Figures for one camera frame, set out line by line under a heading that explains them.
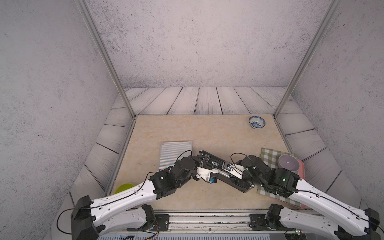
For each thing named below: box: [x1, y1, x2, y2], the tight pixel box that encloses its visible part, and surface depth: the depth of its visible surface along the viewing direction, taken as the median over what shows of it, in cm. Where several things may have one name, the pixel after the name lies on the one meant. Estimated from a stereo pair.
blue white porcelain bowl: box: [248, 116, 266, 130], surface depth 116 cm
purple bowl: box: [277, 154, 300, 173], surface depth 91 cm
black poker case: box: [196, 150, 255, 193], surface depth 72 cm
